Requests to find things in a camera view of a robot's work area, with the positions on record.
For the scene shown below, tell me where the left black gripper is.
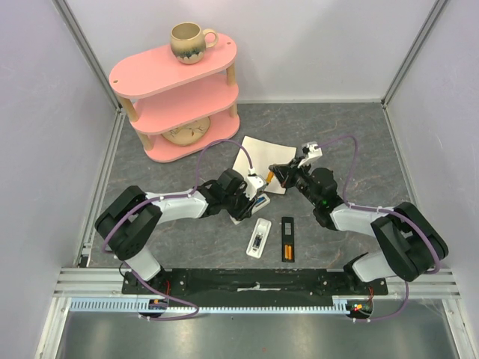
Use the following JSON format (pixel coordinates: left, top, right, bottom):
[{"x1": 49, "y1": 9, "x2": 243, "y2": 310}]
[{"x1": 223, "y1": 183, "x2": 259, "y2": 222}]

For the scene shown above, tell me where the orange handled screwdriver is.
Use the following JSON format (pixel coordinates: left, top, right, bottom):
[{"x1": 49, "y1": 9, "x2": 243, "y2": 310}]
[{"x1": 265, "y1": 171, "x2": 274, "y2": 185}]

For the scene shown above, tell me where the slim white remote control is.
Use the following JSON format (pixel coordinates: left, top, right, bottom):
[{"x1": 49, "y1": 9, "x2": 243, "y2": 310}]
[{"x1": 230, "y1": 194, "x2": 271, "y2": 225}]

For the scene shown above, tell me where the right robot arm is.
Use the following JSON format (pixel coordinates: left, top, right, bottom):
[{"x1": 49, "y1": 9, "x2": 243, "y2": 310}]
[{"x1": 269, "y1": 160, "x2": 449, "y2": 295}]

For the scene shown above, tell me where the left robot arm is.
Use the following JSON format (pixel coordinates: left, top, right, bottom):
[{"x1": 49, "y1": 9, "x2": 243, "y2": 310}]
[{"x1": 94, "y1": 168, "x2": 267, "y2": 294}]

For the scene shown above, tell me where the wide white remote control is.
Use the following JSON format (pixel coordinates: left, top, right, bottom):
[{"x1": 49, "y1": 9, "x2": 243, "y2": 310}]
[{"x1": 246, "y1": 218, "x2": 272, "y2": 259}]

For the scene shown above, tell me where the black remote control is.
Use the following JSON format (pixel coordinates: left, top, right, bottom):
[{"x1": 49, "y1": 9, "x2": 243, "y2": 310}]
[{"x1": 281, "y1": 217, "x2": 295, "y2": 263}]

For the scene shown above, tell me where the white square plate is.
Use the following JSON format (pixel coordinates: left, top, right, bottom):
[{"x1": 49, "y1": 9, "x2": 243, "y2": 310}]
[{"x1": 233, "y1": 136, "x2": 296, "y2": 194}]

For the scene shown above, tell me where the pink three-tier shelf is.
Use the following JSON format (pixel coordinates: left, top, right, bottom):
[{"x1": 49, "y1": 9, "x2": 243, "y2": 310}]
[{"x1": 109, "y1": 34, "x2": 240, "y2": 163}]

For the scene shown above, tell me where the beige ceramic mug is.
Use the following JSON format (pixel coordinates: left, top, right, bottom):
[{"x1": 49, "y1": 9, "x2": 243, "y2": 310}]
[{"x1": 170, "y1": 22, "x2": 219, "y2": 64}]

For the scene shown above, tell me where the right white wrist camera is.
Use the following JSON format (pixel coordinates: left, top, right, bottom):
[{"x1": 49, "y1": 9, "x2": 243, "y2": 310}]
[{"x1": 298, "y1": 141, "x2": 323, "y2": 168}]

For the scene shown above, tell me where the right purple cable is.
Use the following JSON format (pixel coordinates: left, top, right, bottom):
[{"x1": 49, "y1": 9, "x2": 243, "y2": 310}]
[{"x1": 317, "y1": 134, "x2": 445, "y2": 322}]

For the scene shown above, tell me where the purple cable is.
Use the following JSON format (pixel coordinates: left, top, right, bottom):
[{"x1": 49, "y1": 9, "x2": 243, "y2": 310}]
[
  {"x1": 317, "y1": 134, "x2": 445, "y2": 322},
  {"x1": 101, "y1": 138, "x2": 255, "y2": 255}
]

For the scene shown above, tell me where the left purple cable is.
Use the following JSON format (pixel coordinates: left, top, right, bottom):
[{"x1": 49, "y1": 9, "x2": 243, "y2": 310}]
[{"x1": 101, "y1": 138, "x2": 255, "y2": 255}]

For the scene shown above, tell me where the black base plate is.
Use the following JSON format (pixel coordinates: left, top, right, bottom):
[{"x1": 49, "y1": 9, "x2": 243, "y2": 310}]
[{"x1": 123, "y1": 267, "x2": 390, "y2": 298}]

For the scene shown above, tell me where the slotted cable duct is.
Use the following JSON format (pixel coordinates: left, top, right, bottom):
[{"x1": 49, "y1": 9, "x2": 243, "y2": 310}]
[{"x1": 70, "y1": 295, "x2": 371, "y2": 314}]

